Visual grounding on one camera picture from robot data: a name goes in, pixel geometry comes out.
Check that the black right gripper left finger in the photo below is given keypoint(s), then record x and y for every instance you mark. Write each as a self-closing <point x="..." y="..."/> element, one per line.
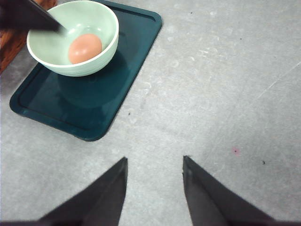
<point x="98" y="204"/>

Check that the light green ceramic bowl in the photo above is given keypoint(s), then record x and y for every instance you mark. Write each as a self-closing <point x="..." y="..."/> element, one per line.
<point x="79" y="17"/>

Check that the brown egg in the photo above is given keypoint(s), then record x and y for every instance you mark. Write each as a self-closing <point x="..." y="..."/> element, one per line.
<point x="84" y="47"/>

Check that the dark teal rectangular tray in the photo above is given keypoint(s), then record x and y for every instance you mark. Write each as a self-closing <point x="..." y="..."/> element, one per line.
<point x="88" y="107"/>

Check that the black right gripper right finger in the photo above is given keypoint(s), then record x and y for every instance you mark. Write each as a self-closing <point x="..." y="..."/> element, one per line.
<point x="215" y="203"/>

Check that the brown wicker basket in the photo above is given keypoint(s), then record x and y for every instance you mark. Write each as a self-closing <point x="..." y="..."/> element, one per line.
<point x="12" y="39"/>

